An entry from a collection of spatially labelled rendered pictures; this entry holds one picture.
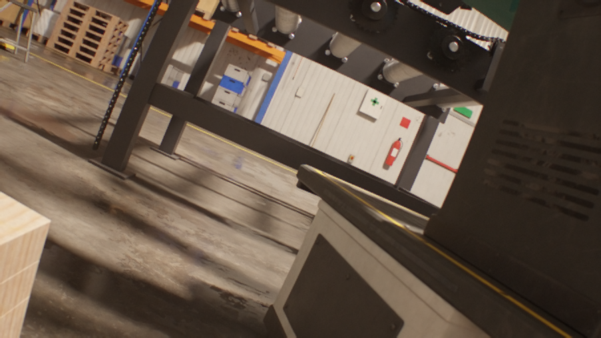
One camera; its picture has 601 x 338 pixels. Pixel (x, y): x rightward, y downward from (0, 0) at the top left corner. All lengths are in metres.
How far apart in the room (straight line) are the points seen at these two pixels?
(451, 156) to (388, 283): 10.80
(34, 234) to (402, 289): 0.40
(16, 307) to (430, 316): 0.36
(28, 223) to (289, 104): 10.57
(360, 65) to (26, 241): 2.56
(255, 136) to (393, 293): 1.23
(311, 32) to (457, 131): 8.86
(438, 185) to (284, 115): 3.58
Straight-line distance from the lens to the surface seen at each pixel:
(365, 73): 2.72
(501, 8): 1.05
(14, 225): 0.23
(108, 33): 9.65
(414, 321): 0.51
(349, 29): 1.78
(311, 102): 10.79
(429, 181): 11.24
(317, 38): 2.72
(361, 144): 10.91
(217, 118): 1.73
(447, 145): 11.31
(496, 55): 1.84
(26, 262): 0.25
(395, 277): 0.57
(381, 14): 1.73
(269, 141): 1.72
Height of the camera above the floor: 0.37
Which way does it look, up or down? 3 degrees down
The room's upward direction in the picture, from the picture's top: 24 degrees clockwise
